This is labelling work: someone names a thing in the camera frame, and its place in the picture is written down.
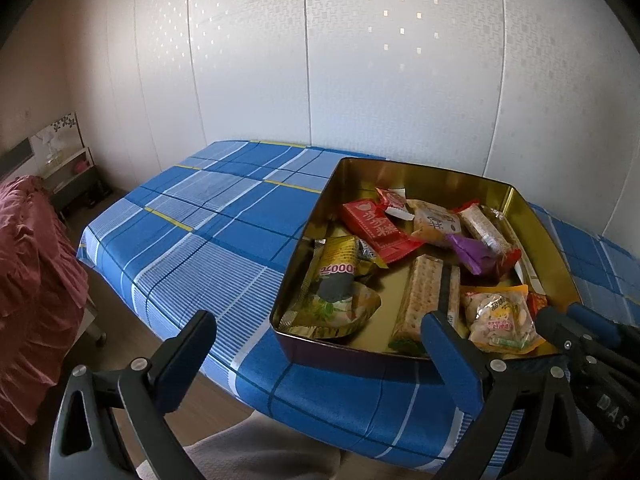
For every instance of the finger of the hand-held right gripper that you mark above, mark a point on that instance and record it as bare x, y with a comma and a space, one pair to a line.
550, 322
595, 322

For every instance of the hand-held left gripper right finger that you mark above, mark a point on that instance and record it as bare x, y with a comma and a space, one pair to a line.
450, 360

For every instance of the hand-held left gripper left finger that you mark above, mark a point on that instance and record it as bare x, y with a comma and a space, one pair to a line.
185, 355

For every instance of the tiny red candy wrapper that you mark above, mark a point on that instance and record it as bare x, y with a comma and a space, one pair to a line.
535, 304

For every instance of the orange candy bag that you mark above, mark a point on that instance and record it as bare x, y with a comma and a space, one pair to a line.
495, 315

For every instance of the clear cracker sleeve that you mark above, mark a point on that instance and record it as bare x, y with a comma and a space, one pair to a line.
425, 290

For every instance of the gold tin box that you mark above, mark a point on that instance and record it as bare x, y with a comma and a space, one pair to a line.
390, 300

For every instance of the purple snack packet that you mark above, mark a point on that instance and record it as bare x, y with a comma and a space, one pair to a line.
472, 255

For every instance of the long rice cracker packet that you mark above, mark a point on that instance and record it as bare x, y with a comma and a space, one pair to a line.
482, 227

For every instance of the beige pastry packet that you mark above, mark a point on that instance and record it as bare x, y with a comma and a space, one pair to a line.
432, 222

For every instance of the yellow snack packet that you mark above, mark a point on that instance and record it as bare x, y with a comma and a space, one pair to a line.
340, 260

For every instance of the large red snack packet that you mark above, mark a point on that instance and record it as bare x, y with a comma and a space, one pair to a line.
375, 225

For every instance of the small red snack packet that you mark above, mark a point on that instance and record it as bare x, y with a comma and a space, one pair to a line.
392, 199

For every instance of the metal bed leg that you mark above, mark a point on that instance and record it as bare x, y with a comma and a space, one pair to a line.
97, 332

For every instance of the blue plaid tablecloth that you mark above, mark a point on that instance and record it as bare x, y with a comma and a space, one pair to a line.
200, 220

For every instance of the pink bed cover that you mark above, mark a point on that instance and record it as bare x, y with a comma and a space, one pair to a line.
30, 285

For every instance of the grey nightstand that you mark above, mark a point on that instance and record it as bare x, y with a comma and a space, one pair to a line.
75, 185

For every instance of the pink round object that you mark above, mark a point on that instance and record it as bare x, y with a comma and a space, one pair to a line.
79, 166

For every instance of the white patterned headboard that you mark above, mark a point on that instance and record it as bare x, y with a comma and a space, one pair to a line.
55, 135

